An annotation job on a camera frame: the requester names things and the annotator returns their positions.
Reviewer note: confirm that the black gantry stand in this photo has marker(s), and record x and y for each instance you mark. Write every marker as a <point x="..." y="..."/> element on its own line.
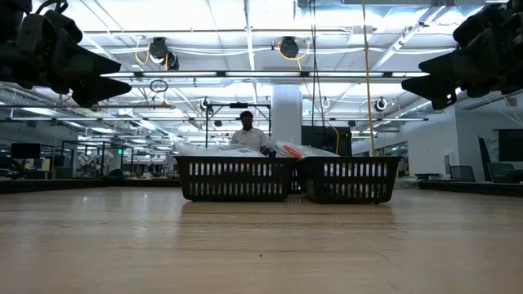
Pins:
<point x="238" y="105"/>

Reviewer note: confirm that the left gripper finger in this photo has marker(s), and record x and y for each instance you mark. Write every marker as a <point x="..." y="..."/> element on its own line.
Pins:
<point x="86" y="61"/>
<point x="98" y="92"/>

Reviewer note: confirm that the person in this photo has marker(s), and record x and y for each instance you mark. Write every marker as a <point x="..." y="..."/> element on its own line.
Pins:
<point x="249" y="139"/>

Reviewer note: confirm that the grey mesh chair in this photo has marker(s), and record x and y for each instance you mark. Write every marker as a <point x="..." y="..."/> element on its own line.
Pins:
<point x="461" y="173"/>

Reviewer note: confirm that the black leaning panel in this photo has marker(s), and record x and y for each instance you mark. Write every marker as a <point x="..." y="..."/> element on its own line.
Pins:
<point x="486" y="163"/>

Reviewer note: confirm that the black wall monitor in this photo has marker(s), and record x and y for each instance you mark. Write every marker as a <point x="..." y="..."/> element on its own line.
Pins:
<point x="331" y="136"/>

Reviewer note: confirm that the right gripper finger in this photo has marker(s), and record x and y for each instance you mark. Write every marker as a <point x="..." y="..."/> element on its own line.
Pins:
<point x="470" y="61"/>
<point x="437" y="92"/>

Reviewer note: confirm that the black screen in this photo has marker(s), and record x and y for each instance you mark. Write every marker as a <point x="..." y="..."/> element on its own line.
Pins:
<point x="510" y="145"/>

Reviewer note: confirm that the white building column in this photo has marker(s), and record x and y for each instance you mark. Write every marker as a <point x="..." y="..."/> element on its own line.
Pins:
<point x="286" y="106"/>

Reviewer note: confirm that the long ceiling light bar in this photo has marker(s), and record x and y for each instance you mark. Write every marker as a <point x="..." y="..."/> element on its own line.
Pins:
<point x="261" y="74"/>

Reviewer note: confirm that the black aluminium table frame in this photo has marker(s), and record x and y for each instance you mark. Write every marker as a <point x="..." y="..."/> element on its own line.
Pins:
<point x="61" y="185"/>

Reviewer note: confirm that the black desk monitor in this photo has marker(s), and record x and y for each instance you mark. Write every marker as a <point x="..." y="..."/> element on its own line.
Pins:
<point x="25" y="151"/>

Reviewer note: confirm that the black slotted plastic basket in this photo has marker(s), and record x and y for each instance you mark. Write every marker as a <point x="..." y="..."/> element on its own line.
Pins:
<point x="347" y="179"/>
<point x="237" y="179"/>

